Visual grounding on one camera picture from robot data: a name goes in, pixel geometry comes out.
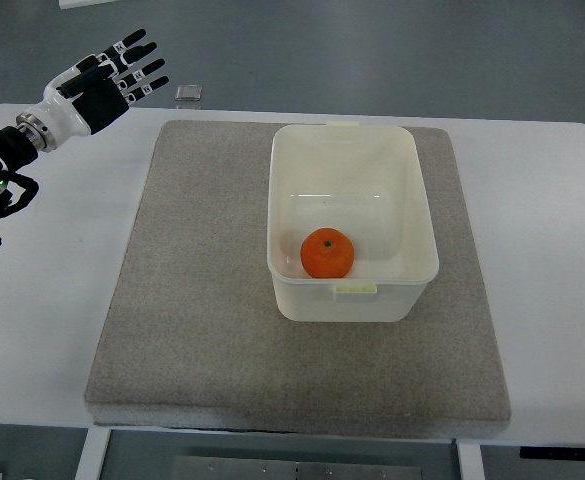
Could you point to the grey metal plate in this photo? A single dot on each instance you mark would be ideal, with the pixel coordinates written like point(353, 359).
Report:
point(199, 467)

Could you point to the cream plastic box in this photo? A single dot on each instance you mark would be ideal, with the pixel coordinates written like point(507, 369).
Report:
point(367, 183)

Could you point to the orange fruit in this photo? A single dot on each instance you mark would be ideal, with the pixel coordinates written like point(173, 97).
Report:
point(327, 253)

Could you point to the white table frame leg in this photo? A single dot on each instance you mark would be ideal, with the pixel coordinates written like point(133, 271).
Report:
point(470, 461)
point(93, 453)

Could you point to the grey felt mat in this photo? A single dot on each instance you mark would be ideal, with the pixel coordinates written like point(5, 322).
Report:
point(194, 338)

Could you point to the small clear floor plate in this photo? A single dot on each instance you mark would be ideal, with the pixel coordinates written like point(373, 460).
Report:
point(188, 93)

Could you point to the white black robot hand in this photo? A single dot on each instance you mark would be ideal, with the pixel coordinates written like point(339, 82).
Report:
point(85, 99)

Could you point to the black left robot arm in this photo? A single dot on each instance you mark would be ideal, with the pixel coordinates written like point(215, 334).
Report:
point(21, 144)

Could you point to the white board on floor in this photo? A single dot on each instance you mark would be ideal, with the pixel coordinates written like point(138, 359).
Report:
point(70, 4)

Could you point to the black control panel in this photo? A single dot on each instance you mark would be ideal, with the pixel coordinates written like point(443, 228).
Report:
point(552, 453)

